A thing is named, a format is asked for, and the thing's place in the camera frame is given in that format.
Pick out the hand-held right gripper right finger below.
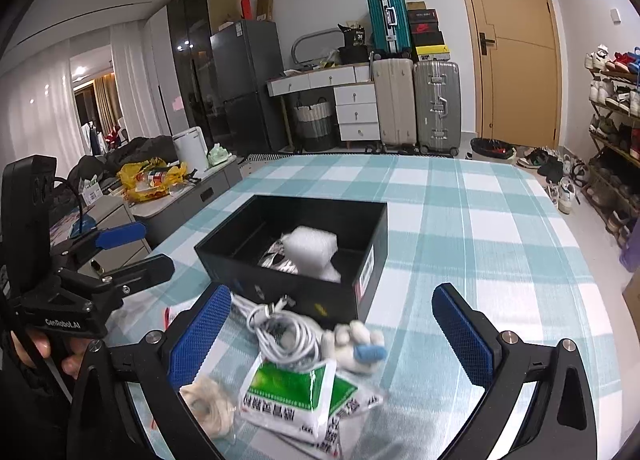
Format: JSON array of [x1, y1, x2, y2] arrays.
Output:
[[431, 283, 601, 460]]

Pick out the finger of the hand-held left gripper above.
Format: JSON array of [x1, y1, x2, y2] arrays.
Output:
[[52, 254, 176, 311], [47, 221, 148, 266]]

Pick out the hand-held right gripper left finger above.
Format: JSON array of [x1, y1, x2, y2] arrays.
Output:
[[67, 284, 236, 460]]

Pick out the clear bag of beige string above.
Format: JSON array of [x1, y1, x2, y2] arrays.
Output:
[[177, 372, 237, 441]]

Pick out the white charging cable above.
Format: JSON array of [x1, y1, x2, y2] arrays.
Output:
[[231, 293, 326, 371]]

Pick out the green white medicine sachet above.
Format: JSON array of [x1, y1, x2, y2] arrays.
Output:
[[237, 357, 338, 443], [310, 372, 388, 460]]

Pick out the white plush keychain toy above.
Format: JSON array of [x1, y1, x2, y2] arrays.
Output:
[[322, 320, 388, 375]]

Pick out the black cardboard box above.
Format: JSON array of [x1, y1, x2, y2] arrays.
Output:
[[194, 194, 389, 331]]

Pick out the person's left hand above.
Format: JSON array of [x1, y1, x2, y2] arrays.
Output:
[[11, 326, 90, 381]]

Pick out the yellow plastic bag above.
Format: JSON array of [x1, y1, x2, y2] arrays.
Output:
[[116, 157, 188, 203]]

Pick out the dark clothes pile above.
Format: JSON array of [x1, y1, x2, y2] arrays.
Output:
[[67, 135, 178, 186]]

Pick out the grey low cabinet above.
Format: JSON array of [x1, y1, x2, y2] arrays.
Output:
[[77, 155, 243, 261]]

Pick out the silver foil packet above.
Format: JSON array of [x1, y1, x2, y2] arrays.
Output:
[[259, 239, 301, 275]]

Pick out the white trash bin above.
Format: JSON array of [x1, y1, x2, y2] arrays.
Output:
[[172, 127, 208, 172]]

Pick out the teal checkered cloth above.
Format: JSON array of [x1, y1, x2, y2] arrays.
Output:
[[100, 153, 623, 460]]

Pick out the green tissue pack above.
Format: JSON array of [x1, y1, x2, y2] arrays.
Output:
[[206, 143, 233, 168]]

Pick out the white sheer curtain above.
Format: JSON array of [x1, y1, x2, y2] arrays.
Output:
[[0, 23, 161, 166]]

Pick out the white bubble wrap piece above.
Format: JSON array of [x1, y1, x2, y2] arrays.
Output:
[[282, 225, 343, 283]]

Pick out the black white striped rug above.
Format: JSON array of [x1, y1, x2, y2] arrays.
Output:
[[239, 152, 311, 166]]

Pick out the purple bag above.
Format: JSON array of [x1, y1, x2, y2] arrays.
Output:
[[620, 230, 640, 273]]

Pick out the scattered shoes group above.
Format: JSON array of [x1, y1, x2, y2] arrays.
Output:
[[466, 137, 583, 215]]

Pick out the dark glossy cabinet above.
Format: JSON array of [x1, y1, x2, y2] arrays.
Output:
[[167, 0, 221, 141]]

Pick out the dark grey fridge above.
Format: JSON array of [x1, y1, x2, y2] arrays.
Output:
[[210, 19, 283, 153]]

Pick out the wooden shoe rack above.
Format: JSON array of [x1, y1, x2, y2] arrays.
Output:
[[582, 45, 640, 251]]

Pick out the grey white laundry basket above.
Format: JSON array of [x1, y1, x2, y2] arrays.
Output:
[[292, 101, 335, 151]]

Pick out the silver hard suitcase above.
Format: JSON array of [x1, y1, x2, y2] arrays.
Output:
[[413, 59, 461, 157]]

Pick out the beige hard suitcase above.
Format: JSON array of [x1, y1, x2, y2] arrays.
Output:
[[372, 58, 417, 151]]

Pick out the white desk with drawers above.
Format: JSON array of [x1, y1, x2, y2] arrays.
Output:
[[266, 64, 378, 143]]

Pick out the grey oval mirror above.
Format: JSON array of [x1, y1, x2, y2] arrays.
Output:
[[291, 28, 346, 71]]

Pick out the tan wooden door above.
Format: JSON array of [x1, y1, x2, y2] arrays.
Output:
[[450, 0, 563, 148]]

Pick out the black yellow shoe box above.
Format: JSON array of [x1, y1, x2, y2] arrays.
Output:
[[415, 45, 451, 62]]

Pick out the collection of shelved shoes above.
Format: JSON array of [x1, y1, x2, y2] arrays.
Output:
[[585, 44, 640, 241]]

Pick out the black paper bag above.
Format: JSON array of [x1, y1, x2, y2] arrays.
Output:
[[339, 23, 370, 48]]

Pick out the teal hard suitcase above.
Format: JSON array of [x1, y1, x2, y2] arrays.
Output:
[[365, 0, 413, 60]]

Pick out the black cable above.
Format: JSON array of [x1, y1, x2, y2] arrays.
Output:
[[52, 179, 86, 241]]

